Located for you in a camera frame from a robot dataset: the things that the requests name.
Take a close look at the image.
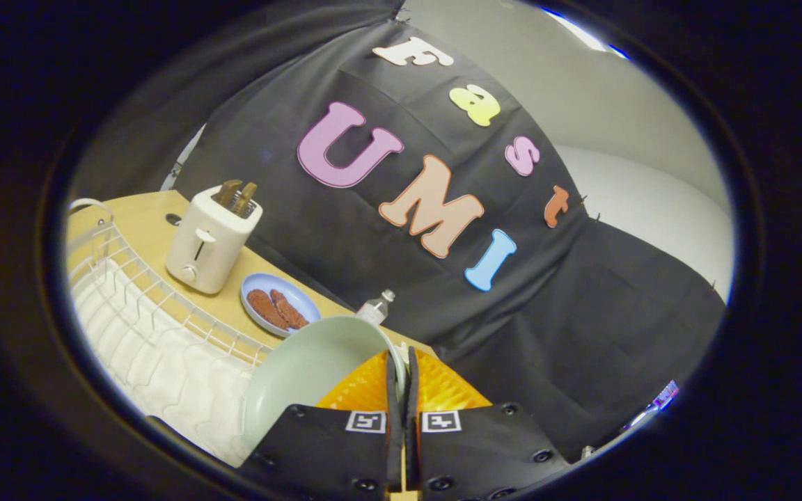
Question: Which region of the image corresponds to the black backdrop cloth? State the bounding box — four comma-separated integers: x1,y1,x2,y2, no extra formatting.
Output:
67,0,728,461

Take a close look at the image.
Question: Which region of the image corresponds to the cream toaster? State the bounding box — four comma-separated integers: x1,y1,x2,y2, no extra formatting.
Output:
166,185,264,295

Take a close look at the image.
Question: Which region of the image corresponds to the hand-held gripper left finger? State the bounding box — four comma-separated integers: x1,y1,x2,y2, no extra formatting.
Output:
239,350,406,496

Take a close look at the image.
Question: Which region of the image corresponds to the white wire dish rack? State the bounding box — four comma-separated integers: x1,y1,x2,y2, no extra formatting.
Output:
67,198,273,468

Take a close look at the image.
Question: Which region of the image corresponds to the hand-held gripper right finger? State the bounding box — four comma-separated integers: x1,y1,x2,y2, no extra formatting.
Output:
405,347,572,500

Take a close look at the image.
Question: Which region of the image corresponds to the clear plastic water bottle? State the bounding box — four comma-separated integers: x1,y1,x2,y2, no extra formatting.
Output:
356,289,396,326

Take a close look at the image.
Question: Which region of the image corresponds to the pale green plate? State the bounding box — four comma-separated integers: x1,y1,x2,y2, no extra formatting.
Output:
242,316,407,450

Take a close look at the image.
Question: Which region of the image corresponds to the small blue plate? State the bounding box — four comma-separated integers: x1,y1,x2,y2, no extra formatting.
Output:
240,272,322,339

